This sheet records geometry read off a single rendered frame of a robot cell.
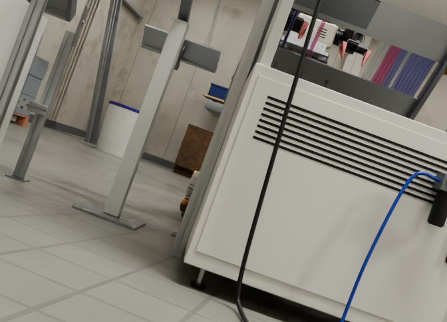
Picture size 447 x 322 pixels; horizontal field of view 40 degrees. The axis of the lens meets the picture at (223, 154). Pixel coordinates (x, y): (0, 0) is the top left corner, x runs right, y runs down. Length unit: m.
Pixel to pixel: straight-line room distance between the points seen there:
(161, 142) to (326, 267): 10.05
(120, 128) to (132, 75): 3.74
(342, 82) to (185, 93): 9.20
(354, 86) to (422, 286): 1.06
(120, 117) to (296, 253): 6.82
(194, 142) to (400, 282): 8.33
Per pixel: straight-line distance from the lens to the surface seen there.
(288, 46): 3.12
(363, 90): 2.56
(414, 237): 1.71
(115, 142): 8.34
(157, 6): 12.18
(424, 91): 2.54
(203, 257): 1.63
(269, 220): 1.62
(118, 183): 2.41
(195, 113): 11.53
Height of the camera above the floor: 0.33
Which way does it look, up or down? 1 degrees up
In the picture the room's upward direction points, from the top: 20 degrees clockwise
